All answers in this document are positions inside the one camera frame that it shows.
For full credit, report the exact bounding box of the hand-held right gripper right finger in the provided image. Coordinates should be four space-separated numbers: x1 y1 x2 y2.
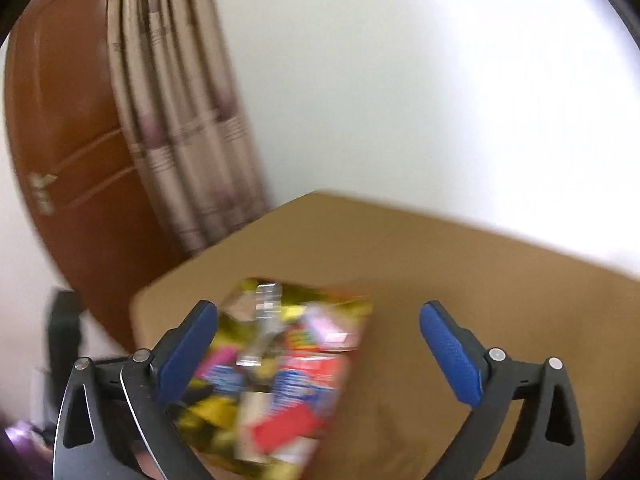
419 301 587 480

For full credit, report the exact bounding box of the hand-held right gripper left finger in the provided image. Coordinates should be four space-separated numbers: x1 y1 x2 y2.
52 300 219 480

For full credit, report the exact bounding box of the gold metal tray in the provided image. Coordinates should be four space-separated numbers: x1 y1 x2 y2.
167 277 375 480

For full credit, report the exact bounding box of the clear box red blue print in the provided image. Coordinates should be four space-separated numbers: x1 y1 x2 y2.
267 352 351 413

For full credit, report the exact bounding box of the small red box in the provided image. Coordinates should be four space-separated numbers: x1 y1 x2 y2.
245 402 326 453

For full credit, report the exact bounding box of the pink white box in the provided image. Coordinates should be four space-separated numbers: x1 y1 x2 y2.
302 305 363 352

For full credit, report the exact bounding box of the dark upright object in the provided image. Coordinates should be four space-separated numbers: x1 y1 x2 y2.
42 287 86 436

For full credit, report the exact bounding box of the brown wooden door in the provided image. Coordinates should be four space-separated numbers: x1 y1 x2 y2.
4 0 188 351

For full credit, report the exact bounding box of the beige patterned curtain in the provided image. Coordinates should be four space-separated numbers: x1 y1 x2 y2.
106 0 275 257

